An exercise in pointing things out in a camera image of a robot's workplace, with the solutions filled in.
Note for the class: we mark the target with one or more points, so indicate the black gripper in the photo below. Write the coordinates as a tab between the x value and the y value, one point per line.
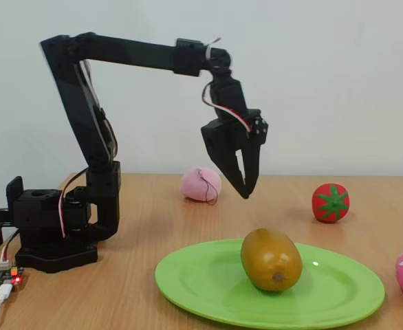
222	135

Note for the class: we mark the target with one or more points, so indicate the pale pink toy peach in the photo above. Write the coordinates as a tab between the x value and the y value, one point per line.
194	184

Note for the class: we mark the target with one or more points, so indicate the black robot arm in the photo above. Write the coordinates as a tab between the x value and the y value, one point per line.
136	51

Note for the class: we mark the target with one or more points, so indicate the green oval plate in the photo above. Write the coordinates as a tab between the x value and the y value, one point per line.
205	282

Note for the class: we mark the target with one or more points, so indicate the brown toy kiwi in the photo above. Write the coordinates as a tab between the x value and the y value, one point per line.
270	261

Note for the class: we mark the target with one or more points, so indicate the motor controller board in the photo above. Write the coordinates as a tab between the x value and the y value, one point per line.
2	276

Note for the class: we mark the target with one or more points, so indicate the red toy tomato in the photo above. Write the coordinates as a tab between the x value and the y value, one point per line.
330	204

